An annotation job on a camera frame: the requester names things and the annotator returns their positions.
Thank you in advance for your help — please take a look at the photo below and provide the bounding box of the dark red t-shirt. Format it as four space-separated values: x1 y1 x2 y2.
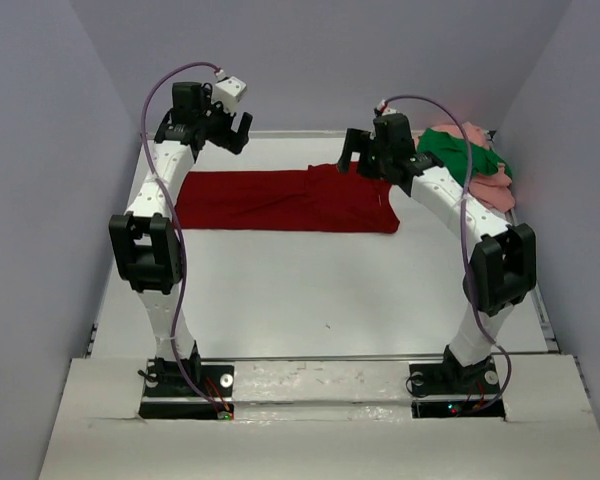
176 164 400 234

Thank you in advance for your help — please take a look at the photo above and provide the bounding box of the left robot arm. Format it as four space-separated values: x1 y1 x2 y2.
108 76 253 390

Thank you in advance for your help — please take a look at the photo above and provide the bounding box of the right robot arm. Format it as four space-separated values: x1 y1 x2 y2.
337 113 536 398

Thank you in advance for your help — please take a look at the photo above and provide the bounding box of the green t-shirt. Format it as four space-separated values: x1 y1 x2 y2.
416 129 512 186

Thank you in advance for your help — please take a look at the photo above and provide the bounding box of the pink t-shirt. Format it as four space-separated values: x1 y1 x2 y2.
415 122 515 213

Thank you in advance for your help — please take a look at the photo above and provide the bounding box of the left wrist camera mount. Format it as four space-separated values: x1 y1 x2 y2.
211 69 247 114

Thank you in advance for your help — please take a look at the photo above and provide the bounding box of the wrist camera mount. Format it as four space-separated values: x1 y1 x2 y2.
211 69 247 114
374 100 397 117

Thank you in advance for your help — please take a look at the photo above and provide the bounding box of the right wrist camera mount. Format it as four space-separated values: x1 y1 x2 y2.
374 100 397 117

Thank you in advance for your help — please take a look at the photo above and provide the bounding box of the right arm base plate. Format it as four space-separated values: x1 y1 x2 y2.
405 360 506 419

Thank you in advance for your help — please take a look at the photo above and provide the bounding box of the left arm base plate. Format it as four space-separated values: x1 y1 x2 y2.
138 360 235 421

